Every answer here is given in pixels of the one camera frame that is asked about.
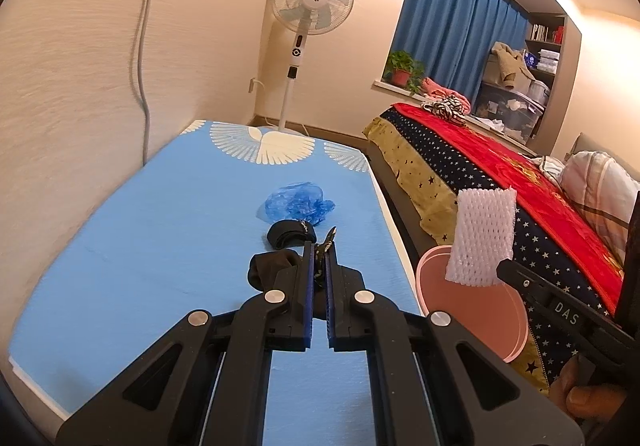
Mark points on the black gold patterned cloth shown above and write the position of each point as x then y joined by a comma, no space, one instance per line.
318,253

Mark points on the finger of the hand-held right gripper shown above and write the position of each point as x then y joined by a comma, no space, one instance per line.
522,283

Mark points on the pink plastic bucket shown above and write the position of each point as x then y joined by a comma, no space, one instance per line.
470,316

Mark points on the blue printed mat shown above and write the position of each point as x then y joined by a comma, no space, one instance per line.
150,236

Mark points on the pale foam net pad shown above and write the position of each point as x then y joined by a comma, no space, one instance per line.
482,236

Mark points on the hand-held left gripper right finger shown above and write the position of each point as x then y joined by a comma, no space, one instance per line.
330,306

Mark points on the potted green plant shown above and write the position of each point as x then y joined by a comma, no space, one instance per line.
402,63

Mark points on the plaid pillow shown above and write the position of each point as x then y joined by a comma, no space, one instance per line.
595,186

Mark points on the grey bed headboard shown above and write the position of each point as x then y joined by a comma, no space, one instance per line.
575,146

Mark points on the grey wall shelf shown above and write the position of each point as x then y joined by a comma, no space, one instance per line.
561,76

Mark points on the star printed blanket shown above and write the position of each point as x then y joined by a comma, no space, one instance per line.
475,151

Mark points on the clear plastic container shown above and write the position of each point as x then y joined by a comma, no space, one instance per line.
539,91

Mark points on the black rolled cloth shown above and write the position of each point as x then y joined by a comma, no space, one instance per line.
280,233

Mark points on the black white striped cloth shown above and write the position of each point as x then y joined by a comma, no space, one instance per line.
447,107

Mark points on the clear storage box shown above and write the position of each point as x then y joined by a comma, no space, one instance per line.
505,111

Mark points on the beige jacket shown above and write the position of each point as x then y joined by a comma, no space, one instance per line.
507,61

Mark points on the row of books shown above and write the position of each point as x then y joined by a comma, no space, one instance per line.
542,33

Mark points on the blue white packet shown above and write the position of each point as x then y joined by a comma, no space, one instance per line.
530,60

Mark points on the blue plastic bag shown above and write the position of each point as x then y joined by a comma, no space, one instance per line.
295,203

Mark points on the white green cloth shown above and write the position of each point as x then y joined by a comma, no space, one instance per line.
547,168

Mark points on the white wall outlet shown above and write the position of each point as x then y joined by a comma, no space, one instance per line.
253,86

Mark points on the stack of white packets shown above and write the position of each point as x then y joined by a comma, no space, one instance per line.
548,60

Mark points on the pink cloth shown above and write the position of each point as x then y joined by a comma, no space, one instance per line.
440,91

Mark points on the person's right hand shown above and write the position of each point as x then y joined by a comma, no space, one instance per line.
590,401

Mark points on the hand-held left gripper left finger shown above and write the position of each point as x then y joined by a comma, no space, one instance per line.
307,296

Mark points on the blue curtain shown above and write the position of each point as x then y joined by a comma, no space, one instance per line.
460,26

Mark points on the white window sill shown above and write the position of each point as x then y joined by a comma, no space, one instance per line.
385,85

